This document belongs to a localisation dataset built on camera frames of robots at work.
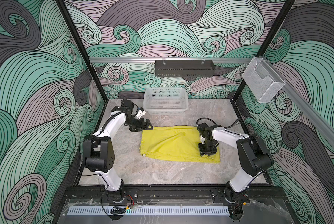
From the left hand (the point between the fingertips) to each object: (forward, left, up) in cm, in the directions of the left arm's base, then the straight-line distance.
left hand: (146, 127), depth 86 cm
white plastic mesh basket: (+36, -13, -13) cm, 40 cm away
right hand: (-12, -37, -14) cm, 41 cm away
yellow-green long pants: (-5, -18, -11) cm, 22 cm away
